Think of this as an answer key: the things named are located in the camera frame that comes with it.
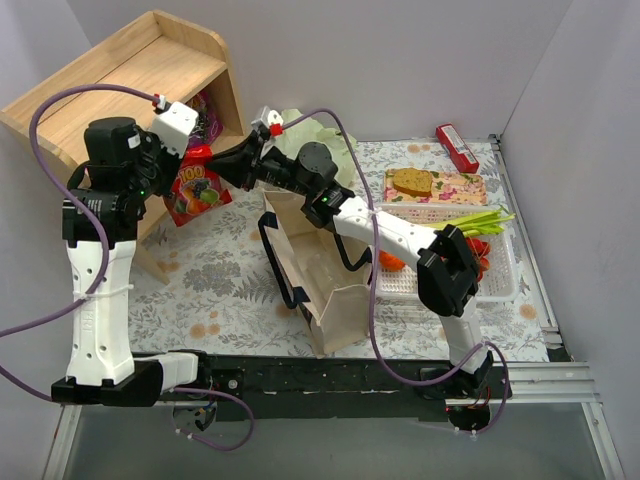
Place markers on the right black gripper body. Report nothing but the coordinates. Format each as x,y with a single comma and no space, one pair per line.
251,163

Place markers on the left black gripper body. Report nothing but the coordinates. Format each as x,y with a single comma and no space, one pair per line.
167,167

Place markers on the red snack packet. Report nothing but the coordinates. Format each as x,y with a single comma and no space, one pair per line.
196,190

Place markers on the purple snack packet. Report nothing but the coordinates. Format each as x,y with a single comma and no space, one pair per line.
208,126

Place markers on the light green plastic bag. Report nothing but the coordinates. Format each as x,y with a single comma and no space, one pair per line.
311,130

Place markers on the beige canvas tote bag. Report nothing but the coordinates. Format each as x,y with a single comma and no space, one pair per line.
288,239

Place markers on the orange tangerine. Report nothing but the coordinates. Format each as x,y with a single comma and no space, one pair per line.
391,262

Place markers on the slice of brown bread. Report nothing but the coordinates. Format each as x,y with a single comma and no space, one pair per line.
413,182

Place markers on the green spring onions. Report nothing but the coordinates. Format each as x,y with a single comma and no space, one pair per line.
479,224

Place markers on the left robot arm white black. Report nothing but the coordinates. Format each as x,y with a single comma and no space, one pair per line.
126,165

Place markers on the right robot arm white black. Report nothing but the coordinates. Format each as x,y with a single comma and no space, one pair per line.
441,258

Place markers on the wooden two-tier shelf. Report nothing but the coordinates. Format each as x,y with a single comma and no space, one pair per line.
157,53

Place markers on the floral table mat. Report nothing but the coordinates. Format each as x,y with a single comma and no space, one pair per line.
223,298

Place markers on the floral rectangular tray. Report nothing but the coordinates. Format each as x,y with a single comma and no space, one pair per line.
447,188

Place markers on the red rectangular box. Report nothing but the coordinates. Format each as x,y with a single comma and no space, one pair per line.
460,154

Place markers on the white plastic basket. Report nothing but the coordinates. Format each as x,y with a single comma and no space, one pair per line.
499,281

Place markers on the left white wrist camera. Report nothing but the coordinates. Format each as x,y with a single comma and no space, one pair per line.
173,124

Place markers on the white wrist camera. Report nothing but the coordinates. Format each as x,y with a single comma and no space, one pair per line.
268,123
173,124

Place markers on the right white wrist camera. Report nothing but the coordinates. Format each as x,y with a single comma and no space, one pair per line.
268,123

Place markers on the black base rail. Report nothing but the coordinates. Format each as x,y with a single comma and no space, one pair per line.
310,388

